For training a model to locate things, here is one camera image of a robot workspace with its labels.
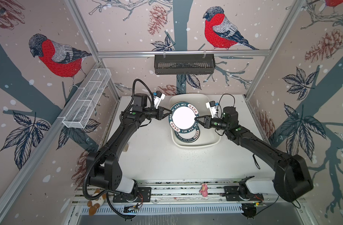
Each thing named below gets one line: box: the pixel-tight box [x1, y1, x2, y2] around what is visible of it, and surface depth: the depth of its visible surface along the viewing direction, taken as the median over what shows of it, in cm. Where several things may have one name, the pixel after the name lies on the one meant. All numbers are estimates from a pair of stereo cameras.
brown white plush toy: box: [87, 188, 107, 217], surface depth 71 cm
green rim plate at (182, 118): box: [168, 101, 200, 134], surface depth 79 cm
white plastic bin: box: [170, 124, 222, 150], surface depth 94 cm
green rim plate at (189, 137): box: [174, 126, 201, 143], surface depth 95 cm
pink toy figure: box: [199, 183, 209, 198], surface depth 75 cm
